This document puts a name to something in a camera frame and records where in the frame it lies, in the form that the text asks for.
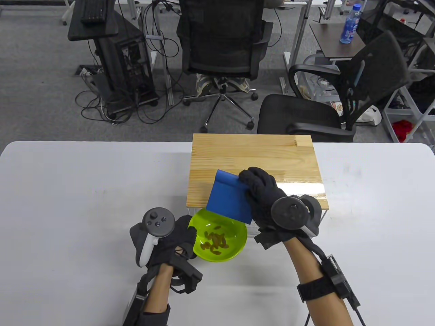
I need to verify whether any person's left hand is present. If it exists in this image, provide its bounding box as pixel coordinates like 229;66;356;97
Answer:
130;215;204;294

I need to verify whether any person's right hand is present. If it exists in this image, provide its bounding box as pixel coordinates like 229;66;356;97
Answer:
239;167;322;251

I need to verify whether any blue plastic scraper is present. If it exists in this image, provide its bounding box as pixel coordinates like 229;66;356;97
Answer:
206;169;254;224

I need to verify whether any pile of raisins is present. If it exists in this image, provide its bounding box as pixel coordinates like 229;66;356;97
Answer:
200;225;230;255

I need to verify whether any wood-topped white mesh sliding drawer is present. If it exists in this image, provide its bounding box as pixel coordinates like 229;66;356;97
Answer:
186;133;329;236

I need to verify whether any green plastic bowl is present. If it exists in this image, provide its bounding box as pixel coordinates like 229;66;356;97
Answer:
188;208;248;262

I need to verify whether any person's right forearm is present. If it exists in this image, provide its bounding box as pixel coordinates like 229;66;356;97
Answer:
283;236;354;326

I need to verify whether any person's left forearm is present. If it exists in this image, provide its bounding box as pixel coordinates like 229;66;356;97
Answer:
143;263;174;314

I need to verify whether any black mesh office chair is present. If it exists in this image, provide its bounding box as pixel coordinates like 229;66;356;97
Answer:
176;0;274;133

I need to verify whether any grey left hand controller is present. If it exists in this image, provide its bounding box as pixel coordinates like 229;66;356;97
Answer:
135;207;175;267

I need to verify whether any grey hand controller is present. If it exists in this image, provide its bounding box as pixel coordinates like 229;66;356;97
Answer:
135;207;175;267
271;194;322;237

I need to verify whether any grey right hand controller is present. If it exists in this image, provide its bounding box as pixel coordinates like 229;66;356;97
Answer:
271;194;322;237

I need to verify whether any black armrest office chair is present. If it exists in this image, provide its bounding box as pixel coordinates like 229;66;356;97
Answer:
257;30;410;143

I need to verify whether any white bag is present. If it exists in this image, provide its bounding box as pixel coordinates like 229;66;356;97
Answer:
355;105;383;126

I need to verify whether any red cloth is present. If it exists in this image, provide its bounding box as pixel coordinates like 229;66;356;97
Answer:
393;120;416;142

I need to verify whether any small brown side table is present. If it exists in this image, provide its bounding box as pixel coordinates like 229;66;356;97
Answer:
309;22;367;62

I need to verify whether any grey metal cart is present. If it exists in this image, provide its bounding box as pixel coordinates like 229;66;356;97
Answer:
382;37;435;143

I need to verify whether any blue water bottle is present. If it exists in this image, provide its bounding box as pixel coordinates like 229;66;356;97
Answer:
340;4;361;44

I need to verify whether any black computer tower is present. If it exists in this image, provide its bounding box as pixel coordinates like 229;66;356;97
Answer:
95;17;159;114

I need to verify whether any black standing desk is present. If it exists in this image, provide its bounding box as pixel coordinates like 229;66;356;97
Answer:
67;0;119;42

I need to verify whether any black keyboard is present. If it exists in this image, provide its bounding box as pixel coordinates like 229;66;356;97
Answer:
81;0;108;24

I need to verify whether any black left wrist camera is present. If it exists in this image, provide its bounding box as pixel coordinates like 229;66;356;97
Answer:
122;282;170;326

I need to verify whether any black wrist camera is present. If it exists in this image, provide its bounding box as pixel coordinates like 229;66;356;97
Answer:
122;282;170;326
297;254;361;309

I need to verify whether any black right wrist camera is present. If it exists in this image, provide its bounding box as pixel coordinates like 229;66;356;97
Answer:
297;254;361;309

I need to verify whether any tangle of black floor cables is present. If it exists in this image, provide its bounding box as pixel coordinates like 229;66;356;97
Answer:
75;68;186;125

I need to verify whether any white desk leg frame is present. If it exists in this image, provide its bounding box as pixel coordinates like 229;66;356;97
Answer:
279;0;313;95

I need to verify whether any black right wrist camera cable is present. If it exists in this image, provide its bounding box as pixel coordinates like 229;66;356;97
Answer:
304;306;367;326

